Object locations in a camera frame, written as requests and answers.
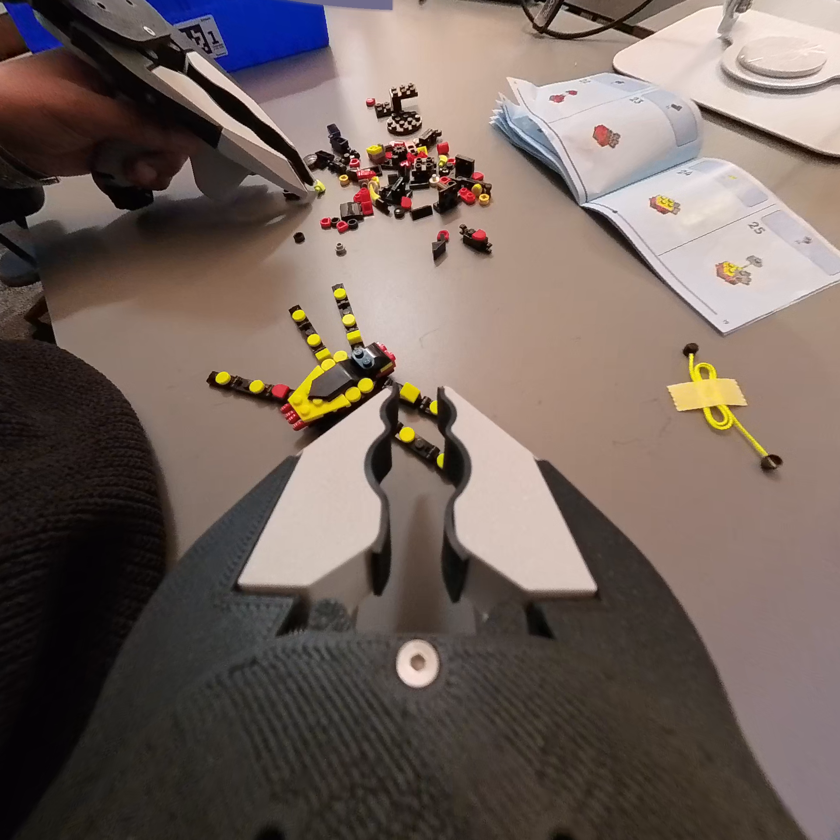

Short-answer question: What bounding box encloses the pile of lego pieces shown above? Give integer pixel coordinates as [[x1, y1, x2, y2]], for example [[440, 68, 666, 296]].
[[303, 96, 494, 232]]

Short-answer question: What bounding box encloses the yellow string with tape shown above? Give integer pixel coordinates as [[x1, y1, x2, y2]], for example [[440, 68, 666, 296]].
[[667, 342, 784, 471]]

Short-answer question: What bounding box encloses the person's left hand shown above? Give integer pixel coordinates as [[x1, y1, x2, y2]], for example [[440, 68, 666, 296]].
[[0, 48, 191, 181]]

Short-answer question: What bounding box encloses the lego instruction booklet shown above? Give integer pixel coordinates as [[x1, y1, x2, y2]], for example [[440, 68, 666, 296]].
[[490, 72, 840, 336]]

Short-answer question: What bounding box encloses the black cable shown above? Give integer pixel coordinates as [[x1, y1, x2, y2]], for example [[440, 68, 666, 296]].
[[521, 0, 658, 38]]

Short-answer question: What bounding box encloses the black lego stand assembly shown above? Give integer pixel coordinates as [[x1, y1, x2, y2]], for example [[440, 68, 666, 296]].
[[374, 83, 425, 136]]

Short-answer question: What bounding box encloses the white monitor stand base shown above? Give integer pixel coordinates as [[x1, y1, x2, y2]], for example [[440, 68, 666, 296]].
[[613, 0, 840, 158]]

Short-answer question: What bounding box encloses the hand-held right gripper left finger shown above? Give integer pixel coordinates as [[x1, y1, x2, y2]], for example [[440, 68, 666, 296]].
[[238, 386, 402, 602]]

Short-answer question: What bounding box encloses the yellow black lego spider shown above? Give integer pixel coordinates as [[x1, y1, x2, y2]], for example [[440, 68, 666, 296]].
[[206, 282, 451, 471]]

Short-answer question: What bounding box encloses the blue plastic bin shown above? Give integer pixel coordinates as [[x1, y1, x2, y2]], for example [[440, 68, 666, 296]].
[[12, 0, 329, 74]]

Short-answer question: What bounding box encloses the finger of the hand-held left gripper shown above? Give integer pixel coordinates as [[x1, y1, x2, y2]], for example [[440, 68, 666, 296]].
[[157, 51, 317, 188], [215, 126, 316, 202]]

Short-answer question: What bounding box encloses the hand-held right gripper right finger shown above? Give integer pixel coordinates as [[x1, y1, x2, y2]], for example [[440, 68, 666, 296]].
[[437, 385, 599, 602]]

